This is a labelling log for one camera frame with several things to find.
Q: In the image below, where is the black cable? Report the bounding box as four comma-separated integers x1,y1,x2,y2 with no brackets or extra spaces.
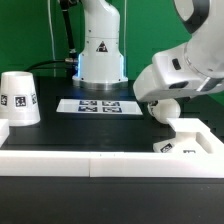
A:
25,58,81,73

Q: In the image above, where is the white left fence wall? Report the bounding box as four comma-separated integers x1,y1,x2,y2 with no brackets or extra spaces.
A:
0,119,9,147

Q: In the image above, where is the white lamp shade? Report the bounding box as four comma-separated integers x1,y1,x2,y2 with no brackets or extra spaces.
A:
0,71,40,126

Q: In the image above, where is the white front fence wall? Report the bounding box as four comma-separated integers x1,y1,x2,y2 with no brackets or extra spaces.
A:
0,150,224,178

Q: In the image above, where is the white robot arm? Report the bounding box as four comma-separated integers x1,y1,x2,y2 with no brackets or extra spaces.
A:
58,0,224,102

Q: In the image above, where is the white marker sheet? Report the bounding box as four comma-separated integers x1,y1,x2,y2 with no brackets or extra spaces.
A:
56,99,142,115

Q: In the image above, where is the white fence wall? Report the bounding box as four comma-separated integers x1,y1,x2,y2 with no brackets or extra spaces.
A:
0,150,224,178
0,119,9,147

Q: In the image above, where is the white lamp bulb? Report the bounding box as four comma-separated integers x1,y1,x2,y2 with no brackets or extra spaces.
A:
147,99,181,124

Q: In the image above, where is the white lamp base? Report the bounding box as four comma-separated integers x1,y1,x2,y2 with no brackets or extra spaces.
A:
153,118,224,155

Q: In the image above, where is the white cable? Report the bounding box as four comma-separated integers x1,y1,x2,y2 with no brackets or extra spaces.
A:
47,0,57,62

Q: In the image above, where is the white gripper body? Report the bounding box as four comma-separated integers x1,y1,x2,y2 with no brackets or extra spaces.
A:
133,44,224,102

